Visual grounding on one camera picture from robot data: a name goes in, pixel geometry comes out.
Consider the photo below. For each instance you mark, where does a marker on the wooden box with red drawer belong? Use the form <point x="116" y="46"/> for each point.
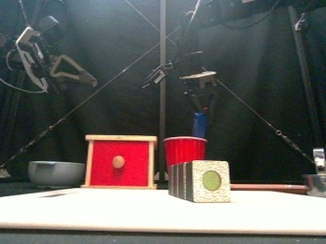
<point x="121" y="162"/>

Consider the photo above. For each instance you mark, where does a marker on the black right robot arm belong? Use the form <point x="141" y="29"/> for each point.
<point x="193" y="62"/>

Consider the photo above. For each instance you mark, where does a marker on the blue toy knife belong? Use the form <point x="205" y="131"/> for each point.
<point x="200" y="125"/>

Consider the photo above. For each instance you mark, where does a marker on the red toy utensil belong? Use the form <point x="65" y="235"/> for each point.
<point x="205" y="110"/>

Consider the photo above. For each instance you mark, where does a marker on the black cloth backdrop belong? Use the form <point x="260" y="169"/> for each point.
<point x="264" y="47"/>

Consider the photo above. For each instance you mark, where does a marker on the vertical metal frame pole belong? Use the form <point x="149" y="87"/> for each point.
<point x="164" y="105"/>

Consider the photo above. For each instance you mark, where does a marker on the metal measuring cup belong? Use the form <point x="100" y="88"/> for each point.
<point x="316" y="184"/>

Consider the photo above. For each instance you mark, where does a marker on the slanted black frame strut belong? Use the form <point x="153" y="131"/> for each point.
<point x="305" y="89"/>

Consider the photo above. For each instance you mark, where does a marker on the small wooden board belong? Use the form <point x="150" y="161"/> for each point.
<point x="268" y="187"/>

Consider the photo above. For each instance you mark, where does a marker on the grey bowl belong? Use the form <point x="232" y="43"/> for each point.
<point x="56" y="174"/>

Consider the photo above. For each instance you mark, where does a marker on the red plastic cup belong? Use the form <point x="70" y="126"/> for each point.
<point x="182" y="151"/>

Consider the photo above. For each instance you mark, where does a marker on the small white object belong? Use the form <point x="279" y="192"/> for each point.
<point x="5" y="173"/>

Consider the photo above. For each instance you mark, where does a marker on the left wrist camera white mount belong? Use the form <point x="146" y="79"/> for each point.
<point x="26" y="47"/>

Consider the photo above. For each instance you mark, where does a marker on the white cutting board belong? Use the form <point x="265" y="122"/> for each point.
<point x="128" y="213"/>

